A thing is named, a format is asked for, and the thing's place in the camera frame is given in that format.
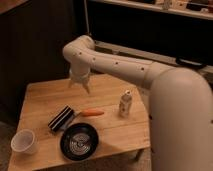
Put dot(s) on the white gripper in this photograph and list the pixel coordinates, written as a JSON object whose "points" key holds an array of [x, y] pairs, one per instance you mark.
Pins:
{"points": [[81, 79]]}

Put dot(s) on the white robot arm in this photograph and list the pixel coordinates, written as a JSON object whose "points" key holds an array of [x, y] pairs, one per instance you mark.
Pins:
{"points": [[180, 104]]}

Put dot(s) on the orange carrot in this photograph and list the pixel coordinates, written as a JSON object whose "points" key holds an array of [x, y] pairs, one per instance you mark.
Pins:
{"points": [[88, 113]]}

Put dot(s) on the wooden table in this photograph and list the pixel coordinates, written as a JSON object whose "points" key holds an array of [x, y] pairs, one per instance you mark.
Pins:
{"points": [[117, 134]]}

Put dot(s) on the small white bottle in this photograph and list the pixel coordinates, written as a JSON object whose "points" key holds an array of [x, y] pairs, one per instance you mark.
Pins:
{"points": [[125, 104]]}

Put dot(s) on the black round bowl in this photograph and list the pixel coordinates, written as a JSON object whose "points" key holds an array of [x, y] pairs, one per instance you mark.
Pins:
{"points": [[79, 141]]}

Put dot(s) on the white paper cup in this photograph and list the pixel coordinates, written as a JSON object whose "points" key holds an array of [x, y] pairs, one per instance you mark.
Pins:
{"points": [[25, 142]]}

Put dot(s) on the metal vertical pole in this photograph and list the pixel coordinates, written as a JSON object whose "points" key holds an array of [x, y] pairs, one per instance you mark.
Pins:
{"points": [[86, 18]]}

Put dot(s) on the long shelf rail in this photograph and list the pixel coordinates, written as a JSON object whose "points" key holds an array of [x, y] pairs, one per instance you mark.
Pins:
{"points": [[207, 71]]}

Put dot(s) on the black handle on shelf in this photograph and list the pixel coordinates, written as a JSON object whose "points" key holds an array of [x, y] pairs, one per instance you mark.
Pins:
{"points": [[189, 65]]}

